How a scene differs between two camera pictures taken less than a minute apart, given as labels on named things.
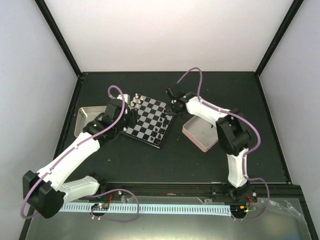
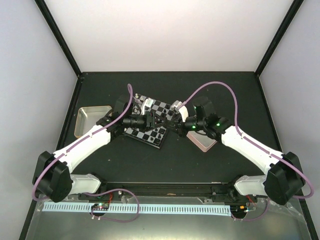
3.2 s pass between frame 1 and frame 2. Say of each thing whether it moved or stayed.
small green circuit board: stayed
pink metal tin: stayed
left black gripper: moved
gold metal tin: stayed
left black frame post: stayed
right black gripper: moved
